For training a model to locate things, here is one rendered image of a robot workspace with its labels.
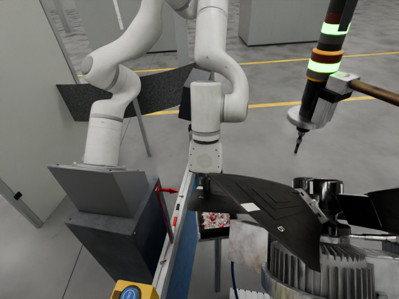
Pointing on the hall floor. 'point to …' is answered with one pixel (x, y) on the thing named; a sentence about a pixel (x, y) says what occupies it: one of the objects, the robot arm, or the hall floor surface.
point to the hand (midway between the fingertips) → (205, 183)
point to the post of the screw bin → (217, 264)
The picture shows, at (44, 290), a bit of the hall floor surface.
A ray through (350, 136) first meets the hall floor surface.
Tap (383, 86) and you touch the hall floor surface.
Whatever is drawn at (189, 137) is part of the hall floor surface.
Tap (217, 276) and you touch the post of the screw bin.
